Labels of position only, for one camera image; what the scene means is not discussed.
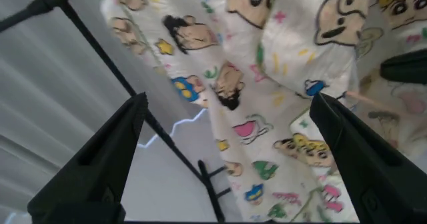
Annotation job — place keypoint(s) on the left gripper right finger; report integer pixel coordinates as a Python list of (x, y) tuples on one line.
[(373, 170)]

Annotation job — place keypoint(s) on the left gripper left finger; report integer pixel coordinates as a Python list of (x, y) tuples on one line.
[(100, 164)]

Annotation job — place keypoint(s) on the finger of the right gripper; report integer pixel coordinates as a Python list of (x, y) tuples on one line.
[(407, 67)]

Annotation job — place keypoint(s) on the pink clothes hanger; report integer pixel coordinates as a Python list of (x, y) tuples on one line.
[(367, 101)]

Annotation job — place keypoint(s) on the cream printed garment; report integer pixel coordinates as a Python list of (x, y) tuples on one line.
[(283, 84)]

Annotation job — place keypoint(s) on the black clothes rack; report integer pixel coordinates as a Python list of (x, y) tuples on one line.
[(100, 50)]

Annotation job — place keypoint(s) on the white curtain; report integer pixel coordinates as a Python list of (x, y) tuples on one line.
[(50, 84)]

